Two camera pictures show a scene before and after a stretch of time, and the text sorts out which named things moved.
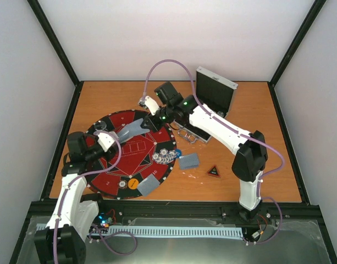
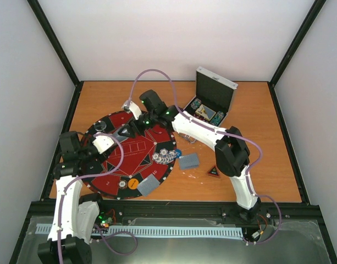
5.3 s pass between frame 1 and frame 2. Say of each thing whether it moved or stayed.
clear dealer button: stayed
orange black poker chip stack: stayed
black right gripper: moved
